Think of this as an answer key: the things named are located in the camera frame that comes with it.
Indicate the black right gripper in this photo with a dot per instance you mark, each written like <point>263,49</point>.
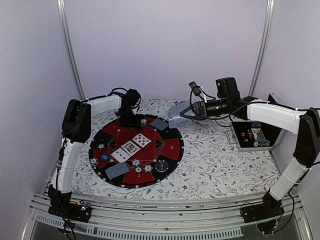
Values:
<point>201,112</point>

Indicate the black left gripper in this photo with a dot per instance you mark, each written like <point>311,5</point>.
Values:
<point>135,124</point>

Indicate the blue playing card deck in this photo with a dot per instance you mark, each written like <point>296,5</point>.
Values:
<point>174,118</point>

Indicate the hearts number card face-up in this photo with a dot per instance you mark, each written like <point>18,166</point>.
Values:
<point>141,140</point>

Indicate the king of diamonds card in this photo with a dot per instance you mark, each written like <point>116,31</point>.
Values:
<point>130,148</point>

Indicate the diamonds number card face-up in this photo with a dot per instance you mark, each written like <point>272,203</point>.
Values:
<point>120,155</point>

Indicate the blue small blind button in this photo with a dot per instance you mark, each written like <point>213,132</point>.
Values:
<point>105,157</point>

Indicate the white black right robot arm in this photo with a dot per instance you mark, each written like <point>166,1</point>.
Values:
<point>304,123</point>

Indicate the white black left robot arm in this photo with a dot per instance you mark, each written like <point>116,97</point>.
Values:
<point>76,130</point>

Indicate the round red black poker mat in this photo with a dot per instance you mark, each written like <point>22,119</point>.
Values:
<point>165,145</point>

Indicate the aluminium poker chip case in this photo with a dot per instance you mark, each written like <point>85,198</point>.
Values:
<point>248,134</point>

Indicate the boxed playing card deck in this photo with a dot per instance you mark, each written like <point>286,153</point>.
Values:
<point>258,134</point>

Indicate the aluminium front rail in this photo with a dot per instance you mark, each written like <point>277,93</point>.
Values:
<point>200,219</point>

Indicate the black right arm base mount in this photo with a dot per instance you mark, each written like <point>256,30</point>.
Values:
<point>258,212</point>

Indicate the left aluminium frame post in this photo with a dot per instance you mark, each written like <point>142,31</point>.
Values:
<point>62,13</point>

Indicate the aluminium frame post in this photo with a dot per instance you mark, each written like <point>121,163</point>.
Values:
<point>62,13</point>
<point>268,18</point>

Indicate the right aluminium frame post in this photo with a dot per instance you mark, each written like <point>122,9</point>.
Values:
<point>268,18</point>

